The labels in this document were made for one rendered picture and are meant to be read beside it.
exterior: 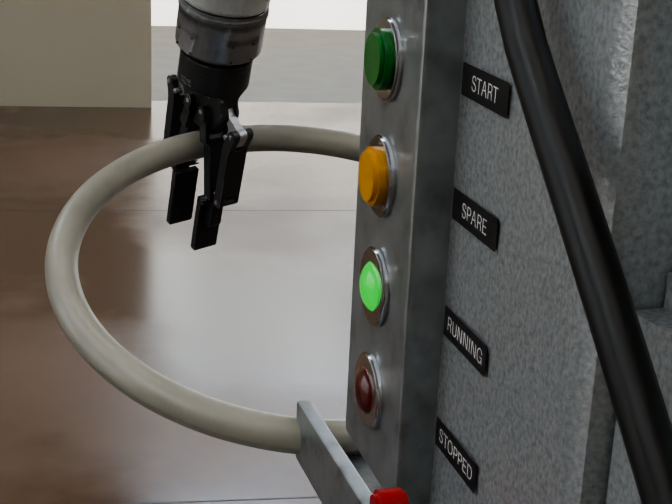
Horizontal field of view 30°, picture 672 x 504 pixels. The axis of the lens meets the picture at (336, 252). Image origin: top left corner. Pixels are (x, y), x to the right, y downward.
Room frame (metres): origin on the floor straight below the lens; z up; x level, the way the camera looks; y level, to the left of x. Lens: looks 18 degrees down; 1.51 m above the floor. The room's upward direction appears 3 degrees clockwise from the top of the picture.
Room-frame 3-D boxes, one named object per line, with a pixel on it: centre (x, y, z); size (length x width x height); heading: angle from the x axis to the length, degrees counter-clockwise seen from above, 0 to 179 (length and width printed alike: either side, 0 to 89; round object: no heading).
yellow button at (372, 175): (0.53, -0.02, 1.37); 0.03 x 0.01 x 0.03; 16
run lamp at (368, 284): (0.53, -0.02, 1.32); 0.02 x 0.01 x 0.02; 16
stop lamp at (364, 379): (0.53, -0.02, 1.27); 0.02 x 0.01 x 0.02; 16
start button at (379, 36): (0.53, -0.02, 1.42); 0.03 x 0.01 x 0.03; 16
